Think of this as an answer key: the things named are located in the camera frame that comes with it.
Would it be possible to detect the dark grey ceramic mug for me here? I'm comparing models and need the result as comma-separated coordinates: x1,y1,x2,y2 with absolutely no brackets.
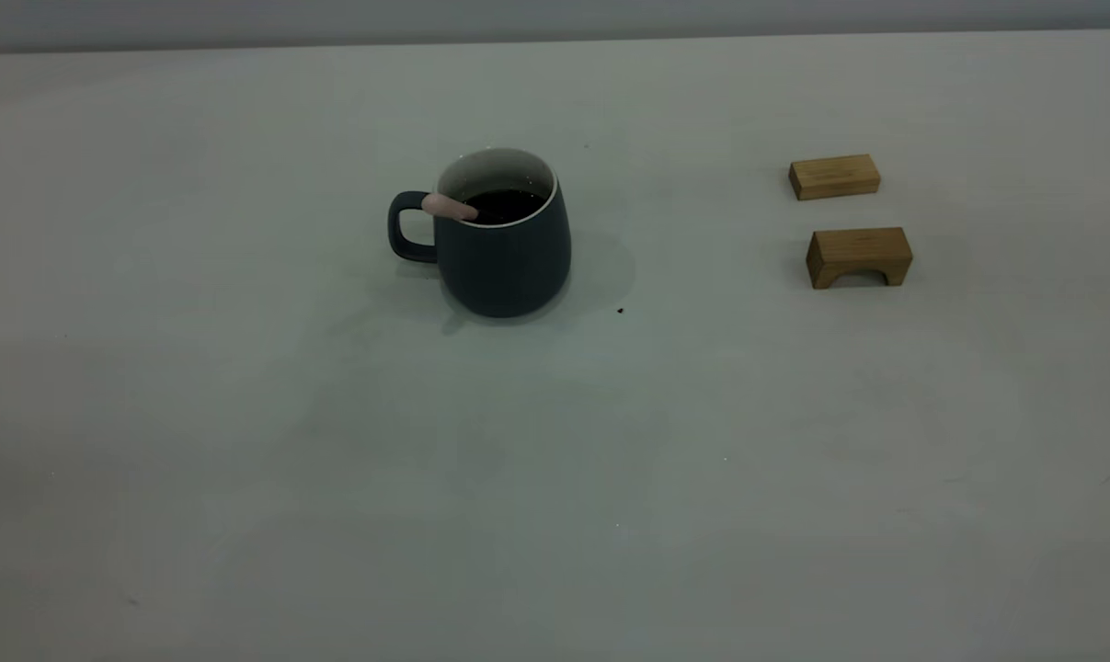
388,147,573,319

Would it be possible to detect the pink handled metal spoon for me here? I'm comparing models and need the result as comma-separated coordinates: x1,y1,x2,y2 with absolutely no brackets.
422,192,480,223

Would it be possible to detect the black coffee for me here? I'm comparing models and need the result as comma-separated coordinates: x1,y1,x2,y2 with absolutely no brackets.
463,189,548,226

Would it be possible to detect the arched wooden block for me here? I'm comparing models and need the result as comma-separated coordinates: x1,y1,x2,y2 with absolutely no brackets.
806,227,914,290

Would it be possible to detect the flat rectangular wooden block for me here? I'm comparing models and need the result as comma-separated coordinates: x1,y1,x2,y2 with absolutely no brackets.
788,154,882,201

